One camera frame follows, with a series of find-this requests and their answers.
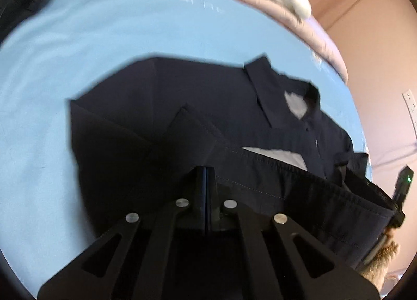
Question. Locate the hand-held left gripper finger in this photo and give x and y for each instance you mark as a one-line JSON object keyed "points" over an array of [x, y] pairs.
{"points": [[210, 189], [202, 189]]}

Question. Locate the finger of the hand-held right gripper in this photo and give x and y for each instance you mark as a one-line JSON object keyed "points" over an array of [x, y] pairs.
{"points": [[371, 186]]}

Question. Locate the navy collared jacket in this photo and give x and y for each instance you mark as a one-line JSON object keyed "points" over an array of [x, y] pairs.
{"points": [[202, 124]]}

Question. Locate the person's right forearm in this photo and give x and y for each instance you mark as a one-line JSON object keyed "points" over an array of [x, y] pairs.
{"points": [[384, 254]]}

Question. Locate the lilac quilt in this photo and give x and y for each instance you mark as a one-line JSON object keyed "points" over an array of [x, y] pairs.
{"points": [[293, 26]]}

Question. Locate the light blue floral bedsheet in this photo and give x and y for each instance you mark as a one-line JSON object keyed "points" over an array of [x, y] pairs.
{"points": [[65, 75]]}

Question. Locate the white wall socket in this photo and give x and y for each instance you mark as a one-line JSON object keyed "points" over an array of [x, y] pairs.
{"points": [[411, 102]]}

